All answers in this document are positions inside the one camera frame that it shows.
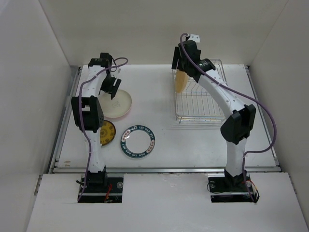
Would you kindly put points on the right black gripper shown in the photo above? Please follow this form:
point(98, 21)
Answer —
point(176, 56)

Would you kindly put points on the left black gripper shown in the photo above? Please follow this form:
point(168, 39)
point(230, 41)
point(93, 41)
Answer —
point(109, 89)

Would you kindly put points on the tan yellow plate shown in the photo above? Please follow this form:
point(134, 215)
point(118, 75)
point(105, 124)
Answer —
point(181, 80)

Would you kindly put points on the white plate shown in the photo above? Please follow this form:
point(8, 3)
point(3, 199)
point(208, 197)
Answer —
point(117, 107)

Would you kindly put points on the pink plastic plate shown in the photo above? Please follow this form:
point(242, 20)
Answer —
point(119, 117)

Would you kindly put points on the brown gold plate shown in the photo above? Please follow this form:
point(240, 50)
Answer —
point(107, 133)

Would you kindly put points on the blue rimmed grey plate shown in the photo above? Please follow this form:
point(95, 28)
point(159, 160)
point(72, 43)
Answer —
point(137, 141)

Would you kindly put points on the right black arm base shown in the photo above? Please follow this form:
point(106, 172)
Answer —
point(222, 190)

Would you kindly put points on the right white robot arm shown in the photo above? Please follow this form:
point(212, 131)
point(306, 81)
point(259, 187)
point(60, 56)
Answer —
point(239, 117)

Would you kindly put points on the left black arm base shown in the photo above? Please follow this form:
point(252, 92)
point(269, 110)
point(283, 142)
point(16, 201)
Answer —
point(101, 187)

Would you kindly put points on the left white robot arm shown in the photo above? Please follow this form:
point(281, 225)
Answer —
point(89, 117)

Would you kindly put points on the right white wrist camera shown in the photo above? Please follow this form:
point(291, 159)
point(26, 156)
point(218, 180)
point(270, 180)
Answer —
point(193, 37)

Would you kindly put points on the metal wire dish rack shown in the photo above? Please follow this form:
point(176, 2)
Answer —
point(195, 105)

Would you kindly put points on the front aluminium rail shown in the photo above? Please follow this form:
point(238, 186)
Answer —
point(148, 170)

